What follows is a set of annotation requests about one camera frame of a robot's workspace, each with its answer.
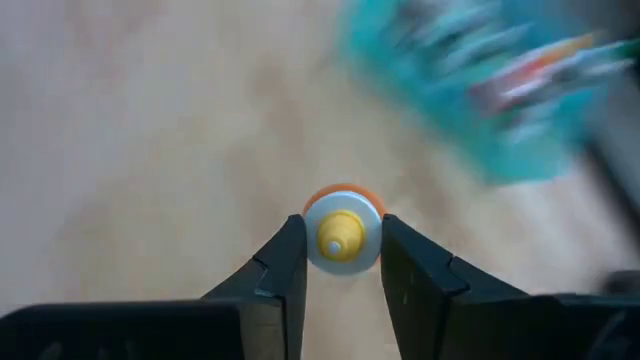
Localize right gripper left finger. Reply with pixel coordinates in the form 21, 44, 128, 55
202, 213, 309, 360

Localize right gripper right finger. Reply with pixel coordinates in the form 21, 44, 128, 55
380, 214, 529, 360

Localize green translucent plastic tray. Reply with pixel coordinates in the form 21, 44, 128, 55
339, 0, 640, 186

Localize large green coloring bottle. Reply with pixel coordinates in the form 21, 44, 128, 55
614, 39, 640, 62

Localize black aluminium table frame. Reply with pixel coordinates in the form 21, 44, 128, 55
582, 134, 640, 236

